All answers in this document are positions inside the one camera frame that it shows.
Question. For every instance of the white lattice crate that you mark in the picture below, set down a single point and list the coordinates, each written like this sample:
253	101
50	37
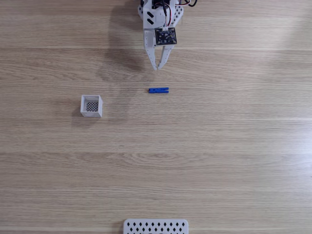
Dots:
91	106

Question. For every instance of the black camera circuit board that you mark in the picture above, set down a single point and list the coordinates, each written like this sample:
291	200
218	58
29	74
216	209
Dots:
166	36

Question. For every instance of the blue peg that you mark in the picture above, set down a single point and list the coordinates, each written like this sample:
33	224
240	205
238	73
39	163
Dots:
158	90

